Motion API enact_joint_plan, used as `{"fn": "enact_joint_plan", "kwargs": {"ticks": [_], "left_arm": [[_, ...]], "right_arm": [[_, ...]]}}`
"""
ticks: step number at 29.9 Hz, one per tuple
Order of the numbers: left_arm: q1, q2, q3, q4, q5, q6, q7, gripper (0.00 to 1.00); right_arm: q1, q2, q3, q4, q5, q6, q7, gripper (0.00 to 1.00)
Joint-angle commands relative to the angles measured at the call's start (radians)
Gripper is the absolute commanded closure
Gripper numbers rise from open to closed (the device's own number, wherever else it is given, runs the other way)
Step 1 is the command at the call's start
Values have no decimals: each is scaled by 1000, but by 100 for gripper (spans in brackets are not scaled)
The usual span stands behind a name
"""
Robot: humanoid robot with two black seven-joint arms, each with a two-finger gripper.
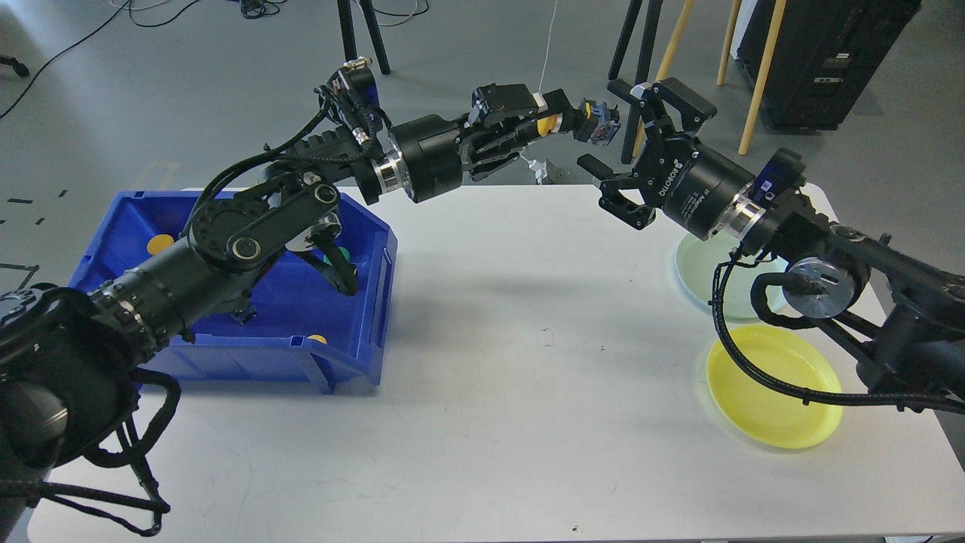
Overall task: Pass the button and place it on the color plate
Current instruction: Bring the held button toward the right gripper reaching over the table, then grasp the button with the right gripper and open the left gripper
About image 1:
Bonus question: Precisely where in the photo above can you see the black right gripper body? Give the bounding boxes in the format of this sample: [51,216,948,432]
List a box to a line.
[633,133,754,241]

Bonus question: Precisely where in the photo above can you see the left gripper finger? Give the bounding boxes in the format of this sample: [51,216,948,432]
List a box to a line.
[461,128,543,183]
[469,84,575,137]

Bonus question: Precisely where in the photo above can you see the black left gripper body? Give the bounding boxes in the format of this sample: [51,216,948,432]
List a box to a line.
[371,114,467,204]

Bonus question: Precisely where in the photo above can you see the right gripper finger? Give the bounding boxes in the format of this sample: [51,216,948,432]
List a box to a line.
[607,77,718,152]
[577,154,656,230]

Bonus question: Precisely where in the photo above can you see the yellow push button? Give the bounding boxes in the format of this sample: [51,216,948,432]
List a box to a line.
[535,99,621,146]
[146,234,176,256]

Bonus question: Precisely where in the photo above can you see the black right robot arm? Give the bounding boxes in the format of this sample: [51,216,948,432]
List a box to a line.
[577,77,964,413]

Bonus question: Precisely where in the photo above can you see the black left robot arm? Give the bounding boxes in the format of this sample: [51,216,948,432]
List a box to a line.
[2,57,592,538]

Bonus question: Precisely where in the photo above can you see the light green plate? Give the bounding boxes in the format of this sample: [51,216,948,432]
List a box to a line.
[675,233,787,323]

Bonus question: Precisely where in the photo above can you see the green push button right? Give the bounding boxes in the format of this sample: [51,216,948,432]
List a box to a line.
[323,245,357,285]

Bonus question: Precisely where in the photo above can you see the green push button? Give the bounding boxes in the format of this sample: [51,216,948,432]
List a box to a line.
[228,302,258,326]
[323,245,357,285]

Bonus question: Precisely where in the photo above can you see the yellow plate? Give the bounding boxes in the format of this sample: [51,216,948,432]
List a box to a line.
[706,324,844,449]

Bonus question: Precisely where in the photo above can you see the green push button left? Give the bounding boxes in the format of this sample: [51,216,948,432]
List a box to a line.
[228,302,258,326]

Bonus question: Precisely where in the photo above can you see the white power adapter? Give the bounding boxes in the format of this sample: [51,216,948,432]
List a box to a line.
[527,159,566,186]

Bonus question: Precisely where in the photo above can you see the black tripod right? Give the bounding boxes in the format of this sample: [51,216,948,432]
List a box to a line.
[608,0,666,165]

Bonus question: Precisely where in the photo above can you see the black tripod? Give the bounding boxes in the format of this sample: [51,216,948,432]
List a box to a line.
[336,0,393,76]
[608,0,666,165]

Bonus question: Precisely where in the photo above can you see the wooden easel legs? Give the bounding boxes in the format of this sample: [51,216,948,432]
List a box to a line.
[633,0,789,158]

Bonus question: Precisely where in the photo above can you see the black equipment case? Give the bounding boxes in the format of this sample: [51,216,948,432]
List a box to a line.
[761,1,921,133]

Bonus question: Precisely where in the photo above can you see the black tripod left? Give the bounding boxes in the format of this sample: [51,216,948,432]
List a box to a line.
[336,0,393,76]

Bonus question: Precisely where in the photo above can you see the blue plastic bin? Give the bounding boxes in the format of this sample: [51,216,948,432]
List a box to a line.
[69,190,397,393]

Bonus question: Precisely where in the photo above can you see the white cable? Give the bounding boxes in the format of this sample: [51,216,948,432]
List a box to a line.
[519,0,561,163]

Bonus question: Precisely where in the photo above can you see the black floor cables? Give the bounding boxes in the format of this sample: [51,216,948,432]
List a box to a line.
[0,0,432,121]

